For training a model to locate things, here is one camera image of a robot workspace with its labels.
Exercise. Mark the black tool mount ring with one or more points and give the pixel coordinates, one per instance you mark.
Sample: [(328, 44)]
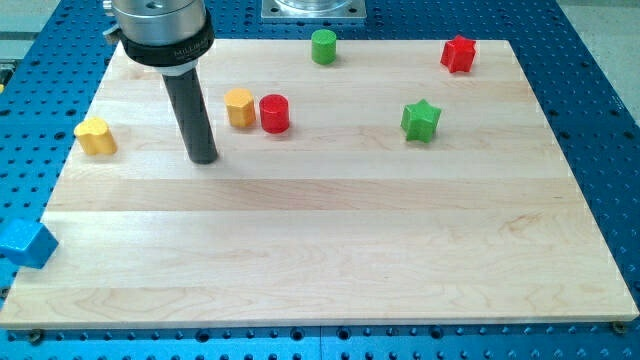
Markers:
[(175, 54)]

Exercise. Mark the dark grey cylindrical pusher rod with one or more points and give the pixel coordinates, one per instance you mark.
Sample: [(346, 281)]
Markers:
[(189, 107)]

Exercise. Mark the orange hexagon block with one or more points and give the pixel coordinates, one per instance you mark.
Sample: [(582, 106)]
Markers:
[(239, 103)]

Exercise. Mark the red cylinder block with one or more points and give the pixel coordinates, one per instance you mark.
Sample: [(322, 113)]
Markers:
[(274, 113)]

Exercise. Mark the yellow heart block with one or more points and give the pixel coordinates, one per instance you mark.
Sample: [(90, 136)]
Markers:
[(95, 137)]

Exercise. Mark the blue perforated metal plate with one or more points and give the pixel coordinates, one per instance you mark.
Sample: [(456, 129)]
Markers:
[(53, 87)]

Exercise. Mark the green cylinder block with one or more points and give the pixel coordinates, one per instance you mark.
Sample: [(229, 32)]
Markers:
[(323, 46)]

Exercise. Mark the light wooden board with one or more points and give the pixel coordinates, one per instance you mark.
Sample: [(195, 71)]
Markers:
[(336, 221)]

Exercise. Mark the blue cube block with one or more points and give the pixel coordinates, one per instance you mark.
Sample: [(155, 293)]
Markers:
[(27, 243)]

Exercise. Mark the green star block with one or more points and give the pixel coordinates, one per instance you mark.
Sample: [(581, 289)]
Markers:
[(420, 120)]

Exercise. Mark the red star block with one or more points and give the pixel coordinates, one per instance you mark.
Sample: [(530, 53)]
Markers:
[(458, 54)]

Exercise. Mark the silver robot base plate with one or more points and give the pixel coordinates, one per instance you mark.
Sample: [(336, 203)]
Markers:
[(313, 9)]

